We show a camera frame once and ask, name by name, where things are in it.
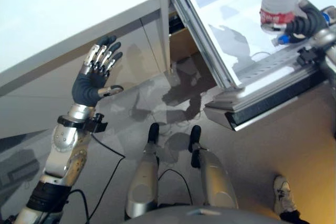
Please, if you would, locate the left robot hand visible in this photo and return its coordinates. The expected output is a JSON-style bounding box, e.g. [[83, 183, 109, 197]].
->
[[72, 35, 124, 107]]

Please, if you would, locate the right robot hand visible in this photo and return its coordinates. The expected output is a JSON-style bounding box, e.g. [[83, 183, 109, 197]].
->
[[279, 0, 329, 44]]

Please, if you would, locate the white refrigerator drawer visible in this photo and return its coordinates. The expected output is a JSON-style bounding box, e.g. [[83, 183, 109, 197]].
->
[[167, 0, 336, 132]]

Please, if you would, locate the white counter cabinet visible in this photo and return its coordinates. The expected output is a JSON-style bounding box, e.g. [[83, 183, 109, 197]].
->
[[0, 0, 165, 141]]

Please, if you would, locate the silver left robot leg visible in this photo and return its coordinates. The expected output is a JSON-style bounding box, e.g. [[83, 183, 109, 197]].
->
[[124, 122, 160, 219]]

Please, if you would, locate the silver robot leg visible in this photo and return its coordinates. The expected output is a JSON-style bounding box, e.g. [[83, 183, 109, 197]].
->
[[188, 125, 239, 209], [124, 122, 160, 219]]

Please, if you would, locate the silver right robot leg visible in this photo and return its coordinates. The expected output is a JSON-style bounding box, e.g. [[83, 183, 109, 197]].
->
[[188, 125, 239, 209]]

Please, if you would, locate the grey robot torso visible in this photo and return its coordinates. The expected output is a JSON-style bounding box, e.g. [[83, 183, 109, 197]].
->
[[124, 203, 284, 224]]

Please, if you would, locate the person's white shoe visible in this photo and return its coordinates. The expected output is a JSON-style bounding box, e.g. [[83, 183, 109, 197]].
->
[[272, 174, 299, 215]]

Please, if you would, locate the black cable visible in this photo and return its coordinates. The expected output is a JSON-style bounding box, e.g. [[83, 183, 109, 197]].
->
[[65, 133, 126, 224]]

